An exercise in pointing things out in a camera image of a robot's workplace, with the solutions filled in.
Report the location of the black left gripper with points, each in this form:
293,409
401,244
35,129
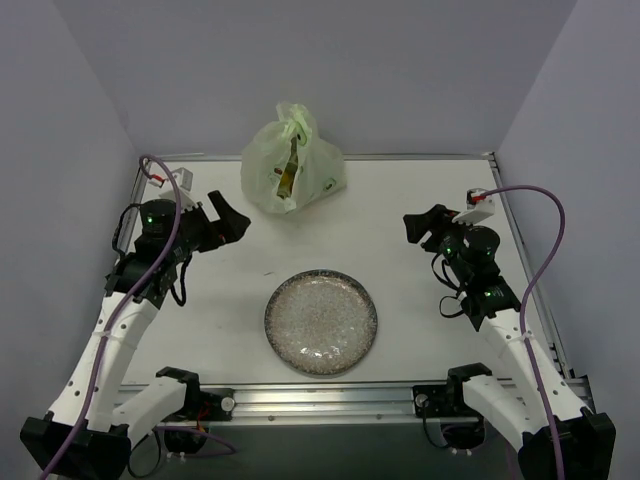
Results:
204,227

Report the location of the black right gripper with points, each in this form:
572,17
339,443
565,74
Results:
440,232

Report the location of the light green plastic bag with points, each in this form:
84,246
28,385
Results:
287,165

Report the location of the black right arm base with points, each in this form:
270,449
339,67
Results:
447,425

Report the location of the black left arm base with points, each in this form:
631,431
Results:
186,432

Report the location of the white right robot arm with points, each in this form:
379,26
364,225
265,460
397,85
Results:
555,434

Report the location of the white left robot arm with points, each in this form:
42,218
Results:
85,434

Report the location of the speckled ceramic plate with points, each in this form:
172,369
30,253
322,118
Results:
321,322

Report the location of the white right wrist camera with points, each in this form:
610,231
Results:
479,207

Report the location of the aluminium front rail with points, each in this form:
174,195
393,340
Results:
322,403

